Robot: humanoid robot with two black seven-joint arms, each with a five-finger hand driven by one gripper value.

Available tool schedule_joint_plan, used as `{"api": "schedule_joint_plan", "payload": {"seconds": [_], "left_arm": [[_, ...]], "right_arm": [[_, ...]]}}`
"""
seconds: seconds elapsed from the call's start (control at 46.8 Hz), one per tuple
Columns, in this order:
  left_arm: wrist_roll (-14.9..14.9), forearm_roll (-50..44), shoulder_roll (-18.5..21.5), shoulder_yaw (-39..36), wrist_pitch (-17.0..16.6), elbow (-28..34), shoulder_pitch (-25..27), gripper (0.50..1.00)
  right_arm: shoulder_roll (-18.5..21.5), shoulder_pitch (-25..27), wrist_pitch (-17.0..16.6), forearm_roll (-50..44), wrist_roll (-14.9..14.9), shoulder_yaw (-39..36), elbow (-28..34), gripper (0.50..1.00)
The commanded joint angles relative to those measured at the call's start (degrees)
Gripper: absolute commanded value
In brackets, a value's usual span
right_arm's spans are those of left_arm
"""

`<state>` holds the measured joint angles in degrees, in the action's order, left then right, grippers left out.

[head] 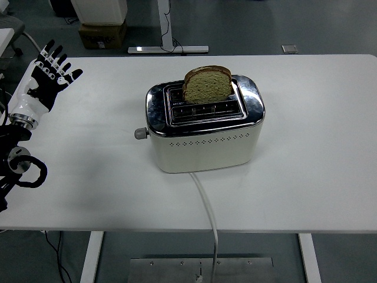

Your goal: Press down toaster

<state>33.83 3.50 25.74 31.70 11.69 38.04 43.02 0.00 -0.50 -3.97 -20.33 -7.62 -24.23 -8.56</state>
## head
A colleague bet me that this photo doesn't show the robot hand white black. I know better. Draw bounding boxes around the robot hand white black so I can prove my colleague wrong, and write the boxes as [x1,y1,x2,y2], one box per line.
[11,39,84,121]

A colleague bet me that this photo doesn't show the grey toaster lever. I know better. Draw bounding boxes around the grey toaster lever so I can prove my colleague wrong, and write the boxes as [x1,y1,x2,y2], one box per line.
[134,126,150,141]

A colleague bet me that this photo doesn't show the cream and chrome toaster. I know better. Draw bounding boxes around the cream and chrome toaster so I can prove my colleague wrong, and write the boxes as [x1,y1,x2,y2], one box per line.
[134,74,266,174]

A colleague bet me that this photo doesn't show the white side table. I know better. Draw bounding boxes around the white side table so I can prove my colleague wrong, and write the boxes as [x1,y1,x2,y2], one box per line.
[0,27,15,57]

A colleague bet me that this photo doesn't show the grey office chair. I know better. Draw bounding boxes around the grey office chair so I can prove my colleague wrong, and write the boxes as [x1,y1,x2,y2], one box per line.
[0,11,26,57]

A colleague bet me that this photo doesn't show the brown cardboard box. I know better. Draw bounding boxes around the brown cardboard box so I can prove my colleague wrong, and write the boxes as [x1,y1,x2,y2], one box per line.
[78,20,128,50]

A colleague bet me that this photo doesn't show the black box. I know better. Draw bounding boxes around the black box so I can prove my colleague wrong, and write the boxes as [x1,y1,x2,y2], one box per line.
[48,0,78,18]

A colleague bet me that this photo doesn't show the white container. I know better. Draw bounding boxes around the white container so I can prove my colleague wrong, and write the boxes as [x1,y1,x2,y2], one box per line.
[70,0,129,25]

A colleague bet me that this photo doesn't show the white desk stand with foot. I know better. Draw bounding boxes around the white desk stand with foot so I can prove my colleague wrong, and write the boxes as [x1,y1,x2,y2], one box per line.
[127,0,210,55]

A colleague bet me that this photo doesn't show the brown bread slice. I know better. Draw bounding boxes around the brown bread slice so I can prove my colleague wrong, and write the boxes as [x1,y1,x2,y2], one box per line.
[181,65,233,104]

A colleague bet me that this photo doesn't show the white table leg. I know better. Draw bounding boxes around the white table leg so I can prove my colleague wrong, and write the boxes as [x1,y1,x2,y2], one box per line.
[297,233,322,283]
[80,231,104,283]

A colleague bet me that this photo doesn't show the white hose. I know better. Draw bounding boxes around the white hose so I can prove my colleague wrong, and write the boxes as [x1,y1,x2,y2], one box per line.
[22,31,44,52]

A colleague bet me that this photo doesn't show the thin black cable on stand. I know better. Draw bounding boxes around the thin black cable on stand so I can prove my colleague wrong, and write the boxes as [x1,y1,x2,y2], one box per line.
[160,0,187,57]

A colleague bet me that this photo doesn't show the black cable under table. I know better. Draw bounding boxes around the black cable under table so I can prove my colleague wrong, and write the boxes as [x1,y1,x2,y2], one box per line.
[44,231,73,283]

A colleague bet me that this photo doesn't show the white power cord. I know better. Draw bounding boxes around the white power cord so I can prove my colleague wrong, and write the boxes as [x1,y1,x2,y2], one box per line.
[189,172,220,283]

